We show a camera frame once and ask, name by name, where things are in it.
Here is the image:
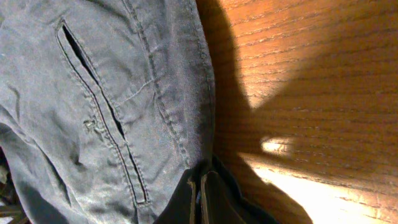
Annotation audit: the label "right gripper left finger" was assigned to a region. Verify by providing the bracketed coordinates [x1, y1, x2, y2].
[154, 169, 197, 224]

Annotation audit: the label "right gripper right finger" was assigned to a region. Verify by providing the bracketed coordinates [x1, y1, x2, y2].
[201, 171, 277, 224]

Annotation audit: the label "navy blue shorts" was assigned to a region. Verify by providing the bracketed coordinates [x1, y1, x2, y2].
[1, 0, 215, 223]

